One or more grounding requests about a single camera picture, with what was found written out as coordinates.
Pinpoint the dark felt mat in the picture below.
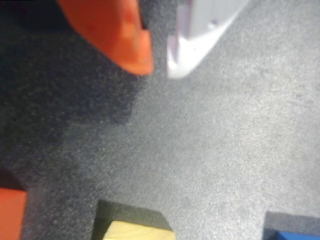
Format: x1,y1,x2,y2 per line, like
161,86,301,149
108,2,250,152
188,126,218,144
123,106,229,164
0,0,320,240

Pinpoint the blue wooden cube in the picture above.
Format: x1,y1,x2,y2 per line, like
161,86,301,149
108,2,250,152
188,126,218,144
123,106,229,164
262,211,320,240

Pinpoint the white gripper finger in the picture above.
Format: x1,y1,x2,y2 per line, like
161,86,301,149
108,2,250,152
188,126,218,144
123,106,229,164
166,0,250,79

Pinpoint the yellow wooden cube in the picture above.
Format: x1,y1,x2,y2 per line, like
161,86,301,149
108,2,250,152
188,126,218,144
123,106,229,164
93,199,176,240

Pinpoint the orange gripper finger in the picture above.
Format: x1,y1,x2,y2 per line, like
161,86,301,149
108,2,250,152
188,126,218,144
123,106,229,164
56,0,154,76

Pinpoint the orange wooden cube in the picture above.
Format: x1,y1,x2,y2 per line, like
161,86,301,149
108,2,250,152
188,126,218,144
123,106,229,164
0,168,28,240

